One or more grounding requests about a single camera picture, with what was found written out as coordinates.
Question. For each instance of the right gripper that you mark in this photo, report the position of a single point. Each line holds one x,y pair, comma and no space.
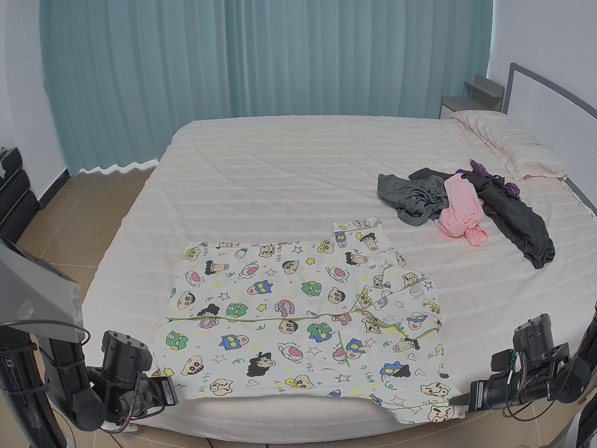
492,392

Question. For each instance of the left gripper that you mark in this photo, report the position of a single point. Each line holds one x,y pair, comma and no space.
161,392

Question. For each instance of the white printed pyjama top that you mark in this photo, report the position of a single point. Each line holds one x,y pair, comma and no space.
303,320

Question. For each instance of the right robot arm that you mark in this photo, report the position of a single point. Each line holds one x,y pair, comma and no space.
541,343

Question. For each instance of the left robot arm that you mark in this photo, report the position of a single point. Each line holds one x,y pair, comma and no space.
37,292

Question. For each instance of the bed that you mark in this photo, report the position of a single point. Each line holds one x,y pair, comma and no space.
280,180

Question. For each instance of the black garment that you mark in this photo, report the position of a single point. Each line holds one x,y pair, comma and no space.
522,227

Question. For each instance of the pink garment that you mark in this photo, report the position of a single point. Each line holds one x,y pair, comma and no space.
461,213

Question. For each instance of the purple garment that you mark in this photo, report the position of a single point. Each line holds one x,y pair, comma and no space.
510,188

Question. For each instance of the dark grey garment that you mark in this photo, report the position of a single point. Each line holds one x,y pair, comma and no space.
410,199

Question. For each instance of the black chest of drawers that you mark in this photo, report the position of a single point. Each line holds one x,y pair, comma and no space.
16,199

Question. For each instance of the pale pink pillow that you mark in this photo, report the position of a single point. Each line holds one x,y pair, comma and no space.
513,143

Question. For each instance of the grey bedside table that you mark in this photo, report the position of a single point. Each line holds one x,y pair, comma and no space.
471,101

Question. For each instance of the blue-green curtain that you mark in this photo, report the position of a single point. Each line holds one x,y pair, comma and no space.
261,54

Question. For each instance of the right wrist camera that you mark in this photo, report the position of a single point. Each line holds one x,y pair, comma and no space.
503,361

